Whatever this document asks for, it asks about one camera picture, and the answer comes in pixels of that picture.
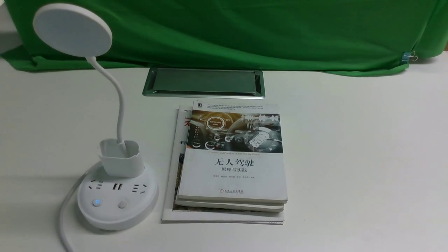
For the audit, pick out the white desk lamp with socket base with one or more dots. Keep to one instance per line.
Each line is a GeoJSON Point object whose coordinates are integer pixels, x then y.
{"type": "Point", "coordinates": [122, 190]}

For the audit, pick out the metal desk cable hatch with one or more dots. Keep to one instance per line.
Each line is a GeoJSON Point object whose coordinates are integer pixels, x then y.
{"type": "Point", "coordinates": [202, 83]}

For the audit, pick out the blue binder clip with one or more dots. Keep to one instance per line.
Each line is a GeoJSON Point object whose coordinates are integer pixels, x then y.
{"type": "Point", "coordinates": [409, 57]}

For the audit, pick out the green backdrop cloth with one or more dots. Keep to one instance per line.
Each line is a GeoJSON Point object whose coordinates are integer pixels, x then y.
{"type": "Point", "coordinates": [357, 38]}

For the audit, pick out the middle white book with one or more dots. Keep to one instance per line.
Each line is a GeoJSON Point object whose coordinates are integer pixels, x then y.
{"type": "Point", "coordinates": [226, 207]}

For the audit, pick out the bottom large thin book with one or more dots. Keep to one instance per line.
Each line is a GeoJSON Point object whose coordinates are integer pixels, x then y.
{"type": "Point", "coordinates": [173, 213]}

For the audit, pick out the white book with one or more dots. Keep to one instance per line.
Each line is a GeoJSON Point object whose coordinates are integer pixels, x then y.
{"type": "Point", "coordinates": [226, 207]}
{"type": "Point", "coordinates": [234, 153]}

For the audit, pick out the top white book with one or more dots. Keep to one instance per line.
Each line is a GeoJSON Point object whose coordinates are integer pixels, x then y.
{"type": "Point", "coordinates": [234, 153]}

